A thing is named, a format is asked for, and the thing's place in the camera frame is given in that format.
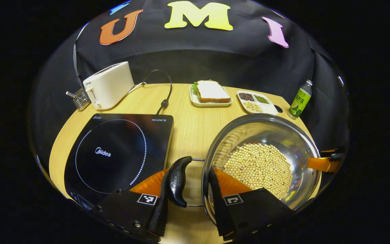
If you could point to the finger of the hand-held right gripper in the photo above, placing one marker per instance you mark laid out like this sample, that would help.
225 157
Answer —
322 164

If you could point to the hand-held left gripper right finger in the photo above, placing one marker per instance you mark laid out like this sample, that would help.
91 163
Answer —
217 203

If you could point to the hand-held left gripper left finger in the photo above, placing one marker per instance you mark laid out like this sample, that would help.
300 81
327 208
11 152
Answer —
127 213

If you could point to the heap of yellow soybeans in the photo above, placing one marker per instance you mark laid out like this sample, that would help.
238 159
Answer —
259 166

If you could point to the black induction cooktop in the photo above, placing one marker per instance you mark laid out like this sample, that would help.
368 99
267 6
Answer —
113 152

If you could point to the green tea bottle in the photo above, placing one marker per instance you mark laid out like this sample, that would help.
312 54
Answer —
300 101

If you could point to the white divided bean tray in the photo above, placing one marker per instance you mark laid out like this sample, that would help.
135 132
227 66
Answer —
257 101

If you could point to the white rectangular plate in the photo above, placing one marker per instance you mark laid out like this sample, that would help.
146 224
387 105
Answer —
195 101

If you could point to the sandwich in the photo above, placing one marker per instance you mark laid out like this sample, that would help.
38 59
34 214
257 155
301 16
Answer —
212 91

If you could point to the white toaster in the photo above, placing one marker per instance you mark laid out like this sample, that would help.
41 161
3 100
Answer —
110 84

